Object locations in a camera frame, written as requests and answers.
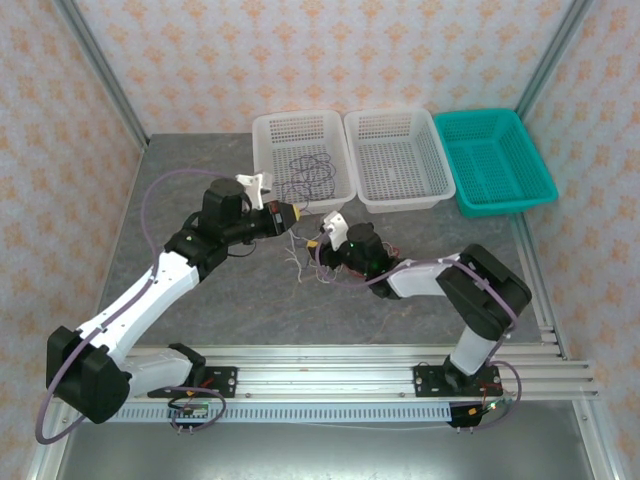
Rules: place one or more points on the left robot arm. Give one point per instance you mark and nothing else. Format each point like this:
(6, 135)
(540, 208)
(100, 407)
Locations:
(150, 290)

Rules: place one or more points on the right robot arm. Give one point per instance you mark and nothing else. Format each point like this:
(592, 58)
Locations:
(480, 295)

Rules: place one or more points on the white plastic mesh basket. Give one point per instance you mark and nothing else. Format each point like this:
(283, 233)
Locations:
(325, 206)
(400, 202)

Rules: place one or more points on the teal plastic mesh basket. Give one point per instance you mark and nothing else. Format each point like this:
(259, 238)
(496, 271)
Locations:
(500, 205)

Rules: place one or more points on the grey metal panel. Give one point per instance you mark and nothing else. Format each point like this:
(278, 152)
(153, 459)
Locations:
(325, 455)

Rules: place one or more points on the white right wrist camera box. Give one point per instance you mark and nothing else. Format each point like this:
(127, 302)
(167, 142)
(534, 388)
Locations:
(334, 225)

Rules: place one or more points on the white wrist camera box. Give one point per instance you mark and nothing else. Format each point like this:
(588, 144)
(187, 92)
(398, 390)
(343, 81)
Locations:
(334, 225)
(255, 187)

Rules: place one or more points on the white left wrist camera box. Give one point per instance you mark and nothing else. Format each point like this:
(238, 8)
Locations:
(255, 187)

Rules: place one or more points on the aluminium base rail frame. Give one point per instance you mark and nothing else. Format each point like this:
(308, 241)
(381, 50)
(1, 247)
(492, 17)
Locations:
(325, 370)

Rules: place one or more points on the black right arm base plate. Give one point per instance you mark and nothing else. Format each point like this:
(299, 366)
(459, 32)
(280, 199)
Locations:
(427, 380)

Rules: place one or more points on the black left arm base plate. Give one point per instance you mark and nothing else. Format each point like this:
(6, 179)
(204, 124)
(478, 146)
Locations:
(225, 380)

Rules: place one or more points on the aluminium side rail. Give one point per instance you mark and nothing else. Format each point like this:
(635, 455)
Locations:
(525, 240)

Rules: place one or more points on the aluminium corner post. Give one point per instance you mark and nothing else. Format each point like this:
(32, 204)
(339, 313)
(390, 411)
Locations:
(100, 65)
(556, 50)

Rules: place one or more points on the aluminium lower frame rail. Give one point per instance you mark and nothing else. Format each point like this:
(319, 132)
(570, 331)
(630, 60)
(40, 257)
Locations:
(598, 445)
(47, 457)

